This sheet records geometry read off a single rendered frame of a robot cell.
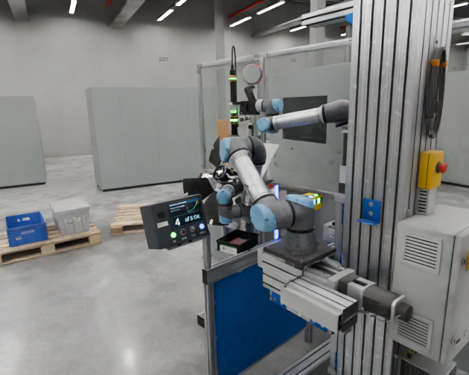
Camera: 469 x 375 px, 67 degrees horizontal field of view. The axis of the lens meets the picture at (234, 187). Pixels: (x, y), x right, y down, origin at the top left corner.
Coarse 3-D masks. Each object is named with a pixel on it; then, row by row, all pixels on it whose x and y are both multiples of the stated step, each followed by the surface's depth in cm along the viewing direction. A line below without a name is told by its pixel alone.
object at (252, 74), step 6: (246, 66) 278; (252, 66) 277; (258, 66) 278; (246, 72) 279; (252, 72) 278; (258, 72) 277; (246, 78) 280; (252, 78) 279; (258, 78) 278; (252, 84) 283
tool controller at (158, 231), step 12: (156, 204) 147; (168, 204) 151; (180, 204) 154; (192, 204) 158; (144, 216) 151; (156, 216) 146; (168, 216) 150; (192, 216) 158; (204, 216) 162; (144, 228) 153; (156, 228) 146; (168, 228) 149; (180, 228) 153; (204, 228) 161; (156, 240) 147; (168, 240) 149; (180, 240) 152
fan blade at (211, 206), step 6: (216, 192) 229; (210, 198) 227; (216, 198) 227; (204, 204) 226; (210, 204) 226; (216, 204) 225; (210, 210) 224; (216, 210) 224; (210, 216) 222; (216, 216) 222; (216, 222) 220
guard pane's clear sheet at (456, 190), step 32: (256, 64) 294; (288, 64) 270; (320, 64) 250; (448, 64) 193; (224, 96) 330; (288, 96) 276; (320, 96) 255; (448, 96) 195; (224, 128) 337; (288, 128) 281; (320, 128) 259; (448, 128) 198; (288, 160) 286; (320, 160) 264; (448, 160) 201; (448, 192) 204
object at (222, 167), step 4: (220, 164) 235; (224, 164) 232; (216, 168) 236; (220, 168) 233; (224, 168) 232; (228, 168) 231; (216, 172) 234; (224, 172) 229; (228, 172) 229; (232, 172) 234; (236, 172) 239; (216, 176) 233; (220, 176) 228; (224, 176) 228; (216, 180) 232; (220, 180) 230; (224, 180) 230; (228, 180) 231
